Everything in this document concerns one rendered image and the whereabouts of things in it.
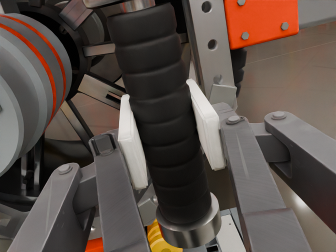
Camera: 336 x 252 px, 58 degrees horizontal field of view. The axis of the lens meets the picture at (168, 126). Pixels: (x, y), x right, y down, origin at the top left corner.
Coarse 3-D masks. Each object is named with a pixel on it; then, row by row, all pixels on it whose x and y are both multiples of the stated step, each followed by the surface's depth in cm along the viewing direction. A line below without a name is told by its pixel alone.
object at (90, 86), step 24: (72, 0) 43; (168, 0) 59; (48, 24) 48; (72, 24) 44; (72, 48) 50; (96, 48) 46; (192, 72) 47; (72, 96) 49; (96, 96) 49; (120, 96) 49; (72, 120) 50; (48, 144) 70; (72, 144) 72; (24, 168) 53; (48, 168) 61; (0, 192) 52; (24, 192) 53
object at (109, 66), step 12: (24, 0) 74; (48, 0) 75; (60, 0) 75; (96, 12) 77; (108, 12) 77; (120, 12) 78; (84, 24) 74; (96, 24) 74; (96, 36) 75; (108, 36) 79; (96, 60) 82; (108, 60) 82; (72, 72) 82; (96, 72) 83; (108, 72) 83; (120, 72) 84
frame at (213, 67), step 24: (192, 0) 35; (216, 0) 35; (192, 24) 36; (216, 24) 36; (192, 48) 41; (216, 48) 38; (216, 72) 39; (216, 96) 40; (144, 192) 45; (0, 216) 49; (24, 216) 50; (96, 216) 45; (144, 216) 46; (0, 240) 45
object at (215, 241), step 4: (216, 236) 96; (212, 240) 98; (216, 240) 95; (208, 244) 97; (212, 244) 96; (216, 244) 93; (208, 248) 91; (212, 248) 91; (216, 248) 90; (220, 248) 92
